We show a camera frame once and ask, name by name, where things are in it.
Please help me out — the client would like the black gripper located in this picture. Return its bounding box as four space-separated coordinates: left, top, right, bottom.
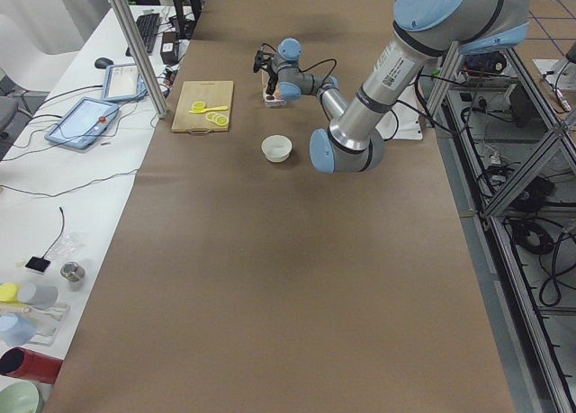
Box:
265 67 278 95

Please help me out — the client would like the clear plastic egg box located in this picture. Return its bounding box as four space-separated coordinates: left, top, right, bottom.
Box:
260 71 287 108

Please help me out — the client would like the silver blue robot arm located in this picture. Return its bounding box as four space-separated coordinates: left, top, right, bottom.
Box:
253 0 530 173

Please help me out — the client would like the black box on desk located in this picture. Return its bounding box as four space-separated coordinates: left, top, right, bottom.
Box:
160 31 179 66

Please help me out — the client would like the yellow plastic knife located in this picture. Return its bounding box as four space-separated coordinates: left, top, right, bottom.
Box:
202 105 229 113

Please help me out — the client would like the wooden cutting board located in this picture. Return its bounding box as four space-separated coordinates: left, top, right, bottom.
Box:
171 80 234 133

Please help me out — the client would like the lemon slice top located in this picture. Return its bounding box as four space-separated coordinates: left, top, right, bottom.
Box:
214 115 229 127

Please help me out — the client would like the white paper bowl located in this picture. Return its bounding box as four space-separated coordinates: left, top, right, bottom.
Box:
261 135 293 163

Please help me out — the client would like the lemon slice middle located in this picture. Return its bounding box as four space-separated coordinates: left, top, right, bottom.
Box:
214 115 226 125

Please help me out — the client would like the lemon slice near knife tip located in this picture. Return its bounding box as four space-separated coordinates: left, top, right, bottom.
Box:
190 101 207 113

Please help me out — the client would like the black keyboard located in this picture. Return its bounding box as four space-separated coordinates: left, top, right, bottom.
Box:
136 13 161 54

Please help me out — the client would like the far blue teach pendant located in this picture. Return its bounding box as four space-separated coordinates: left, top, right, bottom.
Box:
101 64 147 103

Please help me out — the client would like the blue teach pendant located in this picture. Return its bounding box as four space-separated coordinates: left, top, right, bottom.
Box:
44 97 120 150
101 64 147 103

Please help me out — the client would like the black computer mouse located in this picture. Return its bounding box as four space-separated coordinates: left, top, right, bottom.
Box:
94 57 114 69

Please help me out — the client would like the near blue teach pendant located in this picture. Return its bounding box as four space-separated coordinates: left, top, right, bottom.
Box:
44 97 120 150

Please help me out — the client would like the small metal cylinder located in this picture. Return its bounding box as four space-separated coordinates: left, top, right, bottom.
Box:
60 261 86 292

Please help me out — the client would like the dark grey pad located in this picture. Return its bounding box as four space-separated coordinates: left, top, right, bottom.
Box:
25 256 50 274

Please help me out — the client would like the grey cup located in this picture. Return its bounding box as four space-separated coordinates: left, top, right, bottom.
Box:
17 283 59 310

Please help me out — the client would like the yellow cup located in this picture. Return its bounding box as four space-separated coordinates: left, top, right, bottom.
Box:
0 283 20 303

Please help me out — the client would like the light blue cup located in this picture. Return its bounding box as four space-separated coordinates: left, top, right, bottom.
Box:
0 313 36 347

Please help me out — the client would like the red bottle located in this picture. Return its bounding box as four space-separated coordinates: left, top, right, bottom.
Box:
1 347 63 384

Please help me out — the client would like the green bowl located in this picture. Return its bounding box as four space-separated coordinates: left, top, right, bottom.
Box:
0 382 44 413

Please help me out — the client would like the black camera cable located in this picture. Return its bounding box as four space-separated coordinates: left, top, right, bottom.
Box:
260 43 338 78

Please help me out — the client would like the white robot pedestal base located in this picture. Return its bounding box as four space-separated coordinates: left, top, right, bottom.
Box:
376 85 423 140

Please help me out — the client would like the aluminium frame post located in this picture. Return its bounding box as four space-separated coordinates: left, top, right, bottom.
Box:
108 0 167 119

